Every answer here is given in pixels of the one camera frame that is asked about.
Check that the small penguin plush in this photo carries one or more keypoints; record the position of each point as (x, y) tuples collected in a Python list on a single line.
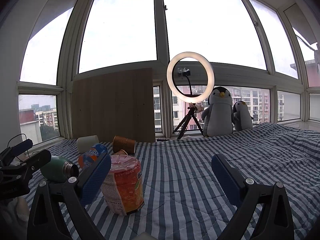
[(242, 117)]

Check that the green thermos bottle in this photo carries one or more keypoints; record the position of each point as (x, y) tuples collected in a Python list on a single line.
[(56, 168)]

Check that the black phone holder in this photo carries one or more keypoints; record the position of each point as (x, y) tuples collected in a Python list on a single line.
[(186, 73)]

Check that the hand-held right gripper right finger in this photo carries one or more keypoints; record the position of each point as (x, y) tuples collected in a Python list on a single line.
[(225, 177)]

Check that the large penguin plush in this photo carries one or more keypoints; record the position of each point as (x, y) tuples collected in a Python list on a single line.
[(220, 115)]

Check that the blue striped blanket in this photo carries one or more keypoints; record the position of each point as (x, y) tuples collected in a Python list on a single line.
[(187, 175)]

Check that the white cup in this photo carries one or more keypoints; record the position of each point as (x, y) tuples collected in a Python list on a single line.
[(86, 143)]

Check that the black tripod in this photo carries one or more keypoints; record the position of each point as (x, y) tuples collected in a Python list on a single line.
[(190, 118)]

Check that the wooden board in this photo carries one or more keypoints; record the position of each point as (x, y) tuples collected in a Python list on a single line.
[(112, 105)]

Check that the orange soda bottle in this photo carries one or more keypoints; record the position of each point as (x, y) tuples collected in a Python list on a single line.
[(91, 155)]

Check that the black remote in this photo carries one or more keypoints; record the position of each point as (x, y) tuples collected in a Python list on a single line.
[(162, 139)]

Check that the large brown paper cup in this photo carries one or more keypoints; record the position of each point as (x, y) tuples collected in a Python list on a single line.
[(123, 143)]

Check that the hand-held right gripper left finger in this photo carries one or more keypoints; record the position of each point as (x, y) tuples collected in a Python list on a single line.
[(96, 177)]

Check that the small brown paper cup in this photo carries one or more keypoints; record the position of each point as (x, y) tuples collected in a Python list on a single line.
[(120, 152)]

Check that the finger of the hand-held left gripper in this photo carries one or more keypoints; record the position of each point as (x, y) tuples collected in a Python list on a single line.
[(37, 159), (22, 145)]

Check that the person's left hand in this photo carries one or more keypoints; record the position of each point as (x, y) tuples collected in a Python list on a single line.
[(21, 206)]

